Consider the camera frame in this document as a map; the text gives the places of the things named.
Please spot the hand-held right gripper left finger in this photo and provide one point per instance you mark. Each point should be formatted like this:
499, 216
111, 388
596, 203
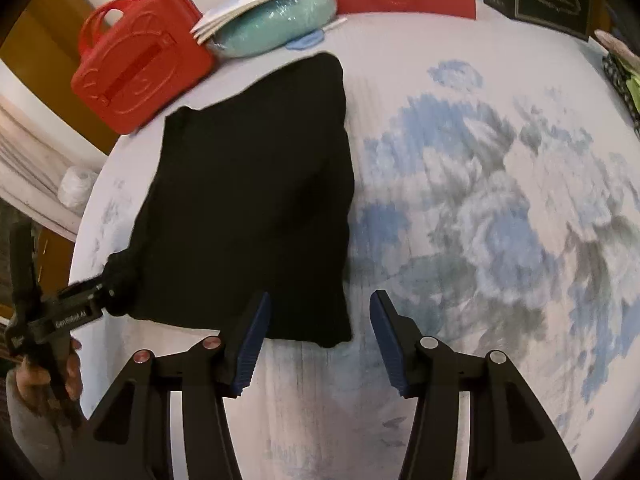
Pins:
251, 341

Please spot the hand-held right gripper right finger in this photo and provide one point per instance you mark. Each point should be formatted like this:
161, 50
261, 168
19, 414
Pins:
389, 341

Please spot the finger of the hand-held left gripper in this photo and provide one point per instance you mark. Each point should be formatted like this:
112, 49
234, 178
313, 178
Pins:
89, 294

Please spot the black garment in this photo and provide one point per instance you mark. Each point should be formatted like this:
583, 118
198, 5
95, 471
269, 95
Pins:
250, 200

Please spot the person's left forearm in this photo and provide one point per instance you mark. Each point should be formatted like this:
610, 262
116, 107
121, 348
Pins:
35, 435

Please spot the person's left hand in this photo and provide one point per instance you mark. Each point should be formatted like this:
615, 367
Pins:
45, 375

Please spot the white crumpled bag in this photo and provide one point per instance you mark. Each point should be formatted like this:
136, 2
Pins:
76, 187

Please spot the white striped bedding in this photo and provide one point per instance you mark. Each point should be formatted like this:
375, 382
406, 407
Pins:
30, 160

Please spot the blue floral printed blanket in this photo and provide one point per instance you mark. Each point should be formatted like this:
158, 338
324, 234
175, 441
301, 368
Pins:
475, 220

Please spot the red plastic case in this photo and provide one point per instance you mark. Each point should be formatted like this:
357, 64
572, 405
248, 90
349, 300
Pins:
140, 65

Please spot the white paper booklet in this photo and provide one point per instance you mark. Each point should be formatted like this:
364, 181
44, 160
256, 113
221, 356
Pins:
235, 7

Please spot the mint green bagged cloth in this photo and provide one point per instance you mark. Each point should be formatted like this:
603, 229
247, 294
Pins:
280, 20

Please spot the dark patterned green cloth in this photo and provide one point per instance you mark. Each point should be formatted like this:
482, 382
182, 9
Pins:
625, 75

